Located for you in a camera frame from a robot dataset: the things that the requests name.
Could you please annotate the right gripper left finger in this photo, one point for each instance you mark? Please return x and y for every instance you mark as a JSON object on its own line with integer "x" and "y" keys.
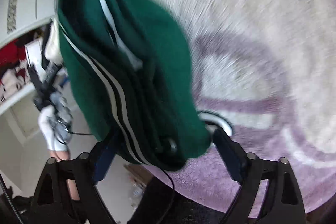
{"x": 62, "y": 180}

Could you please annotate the green varsity jacket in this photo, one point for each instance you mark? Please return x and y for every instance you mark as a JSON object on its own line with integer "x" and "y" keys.
{"x": 130, "y": 73}

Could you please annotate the red hanging clothes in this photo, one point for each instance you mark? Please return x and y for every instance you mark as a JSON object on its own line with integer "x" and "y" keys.
{"x": 12, "y": 52}

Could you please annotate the white gloved left hand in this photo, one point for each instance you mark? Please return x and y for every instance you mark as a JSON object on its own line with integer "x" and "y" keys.
{"x": 55, "y": 126}

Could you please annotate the white folded garment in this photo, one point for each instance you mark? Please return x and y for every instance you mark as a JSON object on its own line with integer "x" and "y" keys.
{"x": 52, "y": 49}

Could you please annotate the floral bed blanket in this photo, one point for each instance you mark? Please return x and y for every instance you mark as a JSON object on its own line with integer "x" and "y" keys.
{"x": 268, "y": 66}

